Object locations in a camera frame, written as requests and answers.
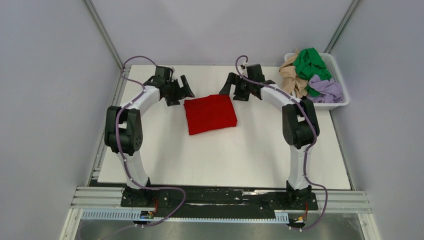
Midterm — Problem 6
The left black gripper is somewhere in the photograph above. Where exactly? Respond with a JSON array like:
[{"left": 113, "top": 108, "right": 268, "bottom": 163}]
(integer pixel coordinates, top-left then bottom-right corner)
[{"left": 164, "top": 75, "right": 194, "bottom": 107}]

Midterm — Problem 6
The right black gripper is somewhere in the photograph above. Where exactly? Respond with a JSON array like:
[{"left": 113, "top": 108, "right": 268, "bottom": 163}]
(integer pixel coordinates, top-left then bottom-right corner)
[{"left": 219, "top": 73, "right": 253, "bottom": 102}]

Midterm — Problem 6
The red t shirt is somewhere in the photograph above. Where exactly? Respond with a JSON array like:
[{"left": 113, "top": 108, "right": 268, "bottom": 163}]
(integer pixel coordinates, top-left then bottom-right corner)
[{"left": 183, "top": 94, "right": 238, "bottom": 136}]

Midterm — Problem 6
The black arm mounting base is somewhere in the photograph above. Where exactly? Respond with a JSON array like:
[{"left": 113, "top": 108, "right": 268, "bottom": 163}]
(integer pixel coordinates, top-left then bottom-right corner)
[{"left": 118, "top": 184, "right": 319, "bottom": 219}]

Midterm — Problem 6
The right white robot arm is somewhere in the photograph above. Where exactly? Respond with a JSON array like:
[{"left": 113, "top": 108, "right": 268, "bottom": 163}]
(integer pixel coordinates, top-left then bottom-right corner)
[{"left": 219, "top": 64, "right": 320, "bottom": 209}]

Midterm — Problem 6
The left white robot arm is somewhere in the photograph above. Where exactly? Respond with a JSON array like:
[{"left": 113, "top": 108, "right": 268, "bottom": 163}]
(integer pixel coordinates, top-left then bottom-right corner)
[{"left": 104, "top": 66, "right": 195, "bottom": 207}]

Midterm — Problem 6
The beige t shirt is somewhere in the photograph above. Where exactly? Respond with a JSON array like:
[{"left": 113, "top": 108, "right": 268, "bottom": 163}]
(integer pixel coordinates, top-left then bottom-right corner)
[{"left": 278, "top": 49, "right": 308, "bottom": 99}]

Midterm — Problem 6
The green t shirt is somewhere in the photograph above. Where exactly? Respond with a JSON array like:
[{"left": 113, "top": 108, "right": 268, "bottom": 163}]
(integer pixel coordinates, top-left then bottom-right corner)
[{"left": 293, "top": 47, "right": 333, "bottom": 100}]

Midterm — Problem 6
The lilac t shirt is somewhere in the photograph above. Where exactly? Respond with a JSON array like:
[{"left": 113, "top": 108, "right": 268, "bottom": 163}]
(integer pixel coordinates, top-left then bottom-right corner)
[{"left": 307, "top": 74, "right": 345, "bottom": 104}]

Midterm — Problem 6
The white laundry basket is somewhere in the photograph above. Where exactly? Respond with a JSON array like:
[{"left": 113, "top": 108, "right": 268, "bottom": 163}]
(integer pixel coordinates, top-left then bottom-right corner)
[{"left": 279, "top": 48, "right": 349, "bottom": 111}]

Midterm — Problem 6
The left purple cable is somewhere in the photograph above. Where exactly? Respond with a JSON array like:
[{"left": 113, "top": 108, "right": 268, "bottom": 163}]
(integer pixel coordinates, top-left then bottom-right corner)
[{"left": 114, "top": 55, "right": 187, "bottom": 229}]

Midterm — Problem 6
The purple cable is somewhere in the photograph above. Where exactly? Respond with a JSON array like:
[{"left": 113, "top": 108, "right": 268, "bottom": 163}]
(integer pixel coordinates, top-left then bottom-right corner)
[
  {"left": 235, "top": 54, "right": 329, "bottom": 232},
  {"left": 114, "top": 55, "right": 187, "bottom": 229}
]

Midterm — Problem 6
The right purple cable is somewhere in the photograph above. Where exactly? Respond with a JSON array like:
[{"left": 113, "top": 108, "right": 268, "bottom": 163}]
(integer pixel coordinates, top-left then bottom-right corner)
[{"left": 235, "top": 54, "right": 329, "bottom": 232}]

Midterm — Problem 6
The aluminium frame rail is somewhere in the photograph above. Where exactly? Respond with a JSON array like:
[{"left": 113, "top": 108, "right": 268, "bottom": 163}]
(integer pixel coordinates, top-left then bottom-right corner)
[{"left": 60, "top": 186, "right": 381, "bottom": 240}]

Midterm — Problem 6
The grey slotted cable duct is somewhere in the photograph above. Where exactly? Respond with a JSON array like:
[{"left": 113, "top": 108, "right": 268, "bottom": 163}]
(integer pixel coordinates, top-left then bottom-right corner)
[{"left": 80, "top": 209, "right": 290, "bottom": 224}]

